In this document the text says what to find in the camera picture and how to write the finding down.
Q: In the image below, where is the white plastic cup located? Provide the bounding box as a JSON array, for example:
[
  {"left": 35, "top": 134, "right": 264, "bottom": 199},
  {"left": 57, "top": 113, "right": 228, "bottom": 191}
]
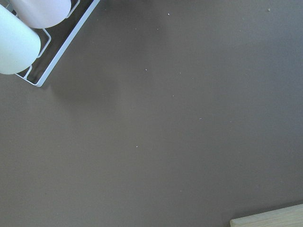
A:
[{"left": 0, "top": 6, "right": 41, "bottom": 75}]

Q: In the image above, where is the white wire cup rack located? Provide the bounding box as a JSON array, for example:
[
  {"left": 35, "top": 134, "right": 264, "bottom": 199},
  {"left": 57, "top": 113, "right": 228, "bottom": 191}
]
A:
[{"left": 4, "top": 0, "right": 101, "bottom": 87}]

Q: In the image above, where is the bamboo cutting board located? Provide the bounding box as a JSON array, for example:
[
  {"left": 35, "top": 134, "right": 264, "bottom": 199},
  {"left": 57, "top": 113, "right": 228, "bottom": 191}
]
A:
[{"left": 230, "top": 204, "right": 303, "bottom": 227}]

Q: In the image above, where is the pink plastic cup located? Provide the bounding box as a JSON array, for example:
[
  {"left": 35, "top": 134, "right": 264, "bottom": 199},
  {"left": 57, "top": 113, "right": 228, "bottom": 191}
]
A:
[{"left": 10, "top": 0, "right": 71, "bottom": 29}]

